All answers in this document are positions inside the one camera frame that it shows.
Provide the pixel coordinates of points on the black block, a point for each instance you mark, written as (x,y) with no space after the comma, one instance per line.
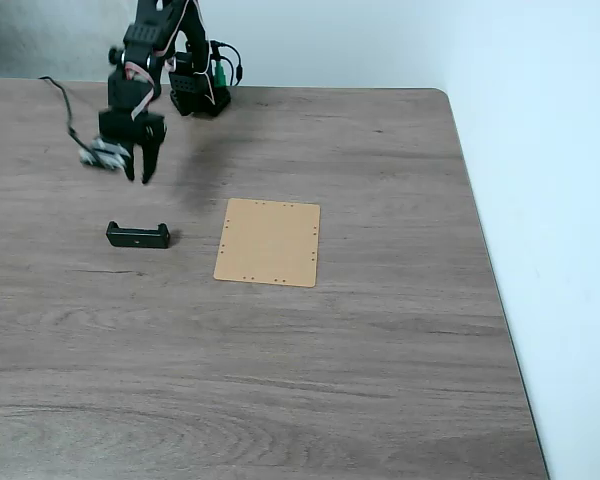
(137,240)

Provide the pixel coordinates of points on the orange board with holes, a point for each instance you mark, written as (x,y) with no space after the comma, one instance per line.
(270,245)

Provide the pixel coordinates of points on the green plug connector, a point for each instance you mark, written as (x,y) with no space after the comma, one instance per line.
(219,76)

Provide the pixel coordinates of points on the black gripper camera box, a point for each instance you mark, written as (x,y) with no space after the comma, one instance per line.
(102,152)

